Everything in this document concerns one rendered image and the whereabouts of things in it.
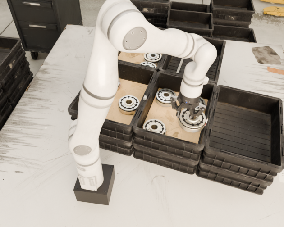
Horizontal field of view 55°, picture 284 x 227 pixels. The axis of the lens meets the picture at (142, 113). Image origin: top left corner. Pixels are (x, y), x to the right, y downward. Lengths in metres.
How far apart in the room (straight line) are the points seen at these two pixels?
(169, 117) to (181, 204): 0.39
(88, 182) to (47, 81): 0.85
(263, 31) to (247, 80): 2.09
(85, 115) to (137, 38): 0.28
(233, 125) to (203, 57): 0.59
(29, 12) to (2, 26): 1.10
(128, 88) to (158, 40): 0.80
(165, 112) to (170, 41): 0.68
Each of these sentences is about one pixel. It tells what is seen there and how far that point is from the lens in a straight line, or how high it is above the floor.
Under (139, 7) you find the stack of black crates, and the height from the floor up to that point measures 0.53.
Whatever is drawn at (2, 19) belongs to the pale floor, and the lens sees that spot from 4.04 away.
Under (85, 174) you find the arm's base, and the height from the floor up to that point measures 0.92.
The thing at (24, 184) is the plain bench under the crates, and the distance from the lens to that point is 1.32.
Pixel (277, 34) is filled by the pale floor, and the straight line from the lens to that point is 3.91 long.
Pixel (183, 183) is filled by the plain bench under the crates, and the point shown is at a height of 0.70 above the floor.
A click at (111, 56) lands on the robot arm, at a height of 1.39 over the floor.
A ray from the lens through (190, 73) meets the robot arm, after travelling 0.88.
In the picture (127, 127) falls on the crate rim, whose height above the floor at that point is 0.93.
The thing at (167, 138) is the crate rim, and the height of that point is 0.93.
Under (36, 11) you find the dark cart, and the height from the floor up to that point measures 0.57.
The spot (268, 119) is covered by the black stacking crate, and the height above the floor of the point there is 0.83.
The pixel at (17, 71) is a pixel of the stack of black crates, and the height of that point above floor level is 0.42.
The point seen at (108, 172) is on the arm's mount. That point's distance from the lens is 1.15.
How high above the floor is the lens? 1.79
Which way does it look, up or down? 48 degrees down
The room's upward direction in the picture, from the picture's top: 2 degrees clockwise
